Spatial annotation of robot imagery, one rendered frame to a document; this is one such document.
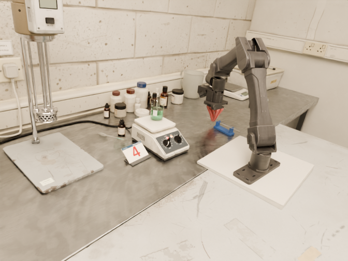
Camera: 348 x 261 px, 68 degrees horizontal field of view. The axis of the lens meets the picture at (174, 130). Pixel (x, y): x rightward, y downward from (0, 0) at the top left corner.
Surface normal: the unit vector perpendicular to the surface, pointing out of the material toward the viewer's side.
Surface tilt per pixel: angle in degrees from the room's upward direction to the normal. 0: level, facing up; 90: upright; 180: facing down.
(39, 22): 90
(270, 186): 2
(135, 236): 0
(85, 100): 90
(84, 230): 0
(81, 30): 90
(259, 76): 57
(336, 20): 90
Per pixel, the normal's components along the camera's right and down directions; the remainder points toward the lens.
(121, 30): 0.74, 0.37
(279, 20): -0.66, 0.26
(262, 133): 0.25, -0.11
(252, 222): 0.11, -0.89
